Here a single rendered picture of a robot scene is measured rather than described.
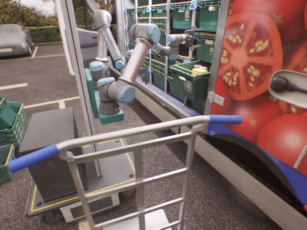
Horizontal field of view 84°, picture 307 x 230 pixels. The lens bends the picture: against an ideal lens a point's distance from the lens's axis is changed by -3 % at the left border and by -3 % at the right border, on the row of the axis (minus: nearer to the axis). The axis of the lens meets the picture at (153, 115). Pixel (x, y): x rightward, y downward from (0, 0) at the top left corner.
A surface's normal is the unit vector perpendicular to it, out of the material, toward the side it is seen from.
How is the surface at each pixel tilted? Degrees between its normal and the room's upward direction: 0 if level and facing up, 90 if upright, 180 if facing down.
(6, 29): 33
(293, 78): 90
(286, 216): 90
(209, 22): 92
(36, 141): 0
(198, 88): 94
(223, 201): 0
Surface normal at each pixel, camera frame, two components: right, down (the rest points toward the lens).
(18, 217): 0.00, -0.88
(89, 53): 0.76, 0.29
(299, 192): -0.88, 0.23
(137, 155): 0.33, 0.46
